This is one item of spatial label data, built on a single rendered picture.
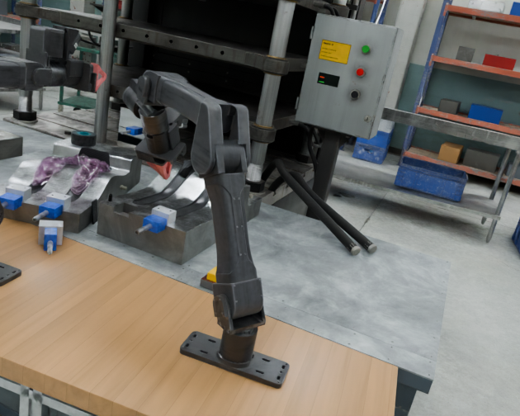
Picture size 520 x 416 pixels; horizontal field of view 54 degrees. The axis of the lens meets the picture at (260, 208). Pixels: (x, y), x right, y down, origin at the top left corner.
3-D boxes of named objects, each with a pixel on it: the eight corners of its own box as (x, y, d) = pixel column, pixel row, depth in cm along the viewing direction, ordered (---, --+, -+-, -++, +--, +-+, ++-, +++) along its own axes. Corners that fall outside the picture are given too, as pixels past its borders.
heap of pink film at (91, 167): (86, 196, 142) (87, 169, 139) (24, 183, 143) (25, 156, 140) (119, 173, 166) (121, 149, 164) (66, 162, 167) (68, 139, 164)
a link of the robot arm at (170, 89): (138, 64, 105) (220, 112, 85) (176, 69, 111) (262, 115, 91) (130, 121, 110) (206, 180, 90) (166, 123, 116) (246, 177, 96)
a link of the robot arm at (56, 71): (49, 53, 118) (28, 51, 112) (70, 58, 117) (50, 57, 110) (47, 83, 120) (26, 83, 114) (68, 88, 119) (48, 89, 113)
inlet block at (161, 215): (144, 246, 119) (147, 224, 117) (126, 239, 120) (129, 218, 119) (173, 230, 131) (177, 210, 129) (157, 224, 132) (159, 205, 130)
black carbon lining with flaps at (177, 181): (177, 225, 132) (182, 191, 129) (125, 208, 137) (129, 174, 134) (234, 196, 163) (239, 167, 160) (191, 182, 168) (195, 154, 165)
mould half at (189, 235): (181, 265, 127) (188, 215, 123) (96, 233, 135) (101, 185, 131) (258, 215, 172) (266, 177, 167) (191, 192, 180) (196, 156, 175)
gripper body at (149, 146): (150, 139, 122) (144, 113, 117) (187, 149, 119) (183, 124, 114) (134, 155, 118) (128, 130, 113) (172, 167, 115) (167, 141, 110)
